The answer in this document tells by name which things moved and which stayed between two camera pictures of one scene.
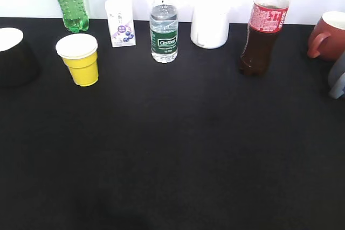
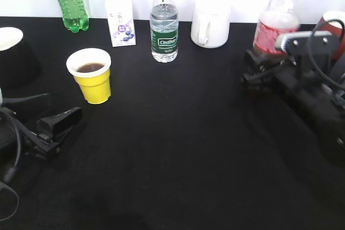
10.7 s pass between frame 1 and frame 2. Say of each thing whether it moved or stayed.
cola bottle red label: moved
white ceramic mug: stayed
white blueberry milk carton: stayed
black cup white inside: stayed
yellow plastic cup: moved
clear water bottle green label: stayed
